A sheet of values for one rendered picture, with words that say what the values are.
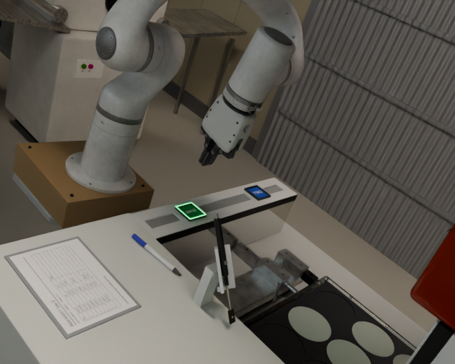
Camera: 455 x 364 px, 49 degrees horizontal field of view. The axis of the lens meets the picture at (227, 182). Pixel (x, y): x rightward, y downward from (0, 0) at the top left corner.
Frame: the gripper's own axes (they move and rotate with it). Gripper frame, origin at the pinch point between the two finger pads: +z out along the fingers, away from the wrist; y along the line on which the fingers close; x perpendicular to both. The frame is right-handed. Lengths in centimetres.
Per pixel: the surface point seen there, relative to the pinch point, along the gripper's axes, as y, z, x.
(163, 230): -6.4, 14.5, 10.8
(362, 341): -50, 11, -14
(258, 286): -26.1, 18.5, -6.1
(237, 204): -5.2, 14.8, -15.9
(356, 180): 30, 87, -223
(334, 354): -48.4, 11.8, -3.8
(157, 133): 155, 147, -167
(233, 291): -24.5, 18.9, 1.0
